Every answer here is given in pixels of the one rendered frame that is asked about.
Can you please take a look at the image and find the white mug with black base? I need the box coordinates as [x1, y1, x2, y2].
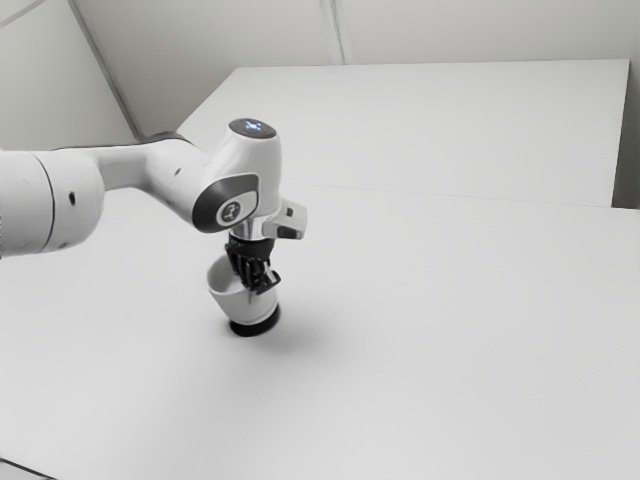
[205, 253, 282, 338]

